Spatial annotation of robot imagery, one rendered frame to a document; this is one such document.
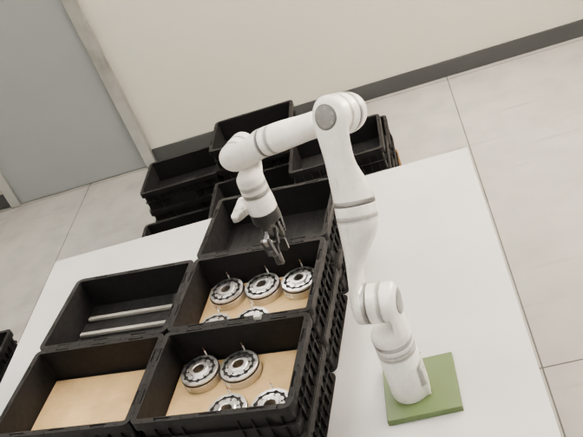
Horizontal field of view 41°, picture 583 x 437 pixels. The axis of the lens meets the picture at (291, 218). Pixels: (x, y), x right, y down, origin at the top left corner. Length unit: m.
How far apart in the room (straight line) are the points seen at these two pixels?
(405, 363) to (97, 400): 0.83
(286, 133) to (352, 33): 3.01
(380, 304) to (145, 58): 3.43
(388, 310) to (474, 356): 0.37
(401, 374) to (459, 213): 0.77
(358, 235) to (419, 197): 0.93
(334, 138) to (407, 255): 0.78
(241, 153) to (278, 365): 0.53
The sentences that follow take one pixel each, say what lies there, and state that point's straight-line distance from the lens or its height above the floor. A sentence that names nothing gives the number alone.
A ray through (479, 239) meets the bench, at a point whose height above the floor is 0.70.
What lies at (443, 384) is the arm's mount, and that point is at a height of 0.72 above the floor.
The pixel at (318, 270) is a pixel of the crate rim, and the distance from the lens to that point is 2.03.
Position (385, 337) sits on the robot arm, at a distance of 1.78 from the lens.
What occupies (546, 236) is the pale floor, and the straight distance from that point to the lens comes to 3.44.
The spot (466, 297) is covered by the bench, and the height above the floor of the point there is 0.70.
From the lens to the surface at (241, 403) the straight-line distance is 1.89.
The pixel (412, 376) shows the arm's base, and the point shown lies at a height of 0.80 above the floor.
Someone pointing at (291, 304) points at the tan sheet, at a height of 0.83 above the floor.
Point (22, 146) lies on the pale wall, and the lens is 5.38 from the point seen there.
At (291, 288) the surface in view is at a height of 0.86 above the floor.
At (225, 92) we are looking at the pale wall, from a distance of 4.93.
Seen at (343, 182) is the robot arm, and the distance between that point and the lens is 1.67.
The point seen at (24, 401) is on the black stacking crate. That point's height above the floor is 0.90.
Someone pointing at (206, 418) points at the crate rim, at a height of 0.92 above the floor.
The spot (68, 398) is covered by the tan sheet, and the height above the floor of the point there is 0.83.
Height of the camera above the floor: 2.12
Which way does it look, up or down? 32 degrees down
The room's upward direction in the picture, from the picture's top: 23 degrees counter-clockwise
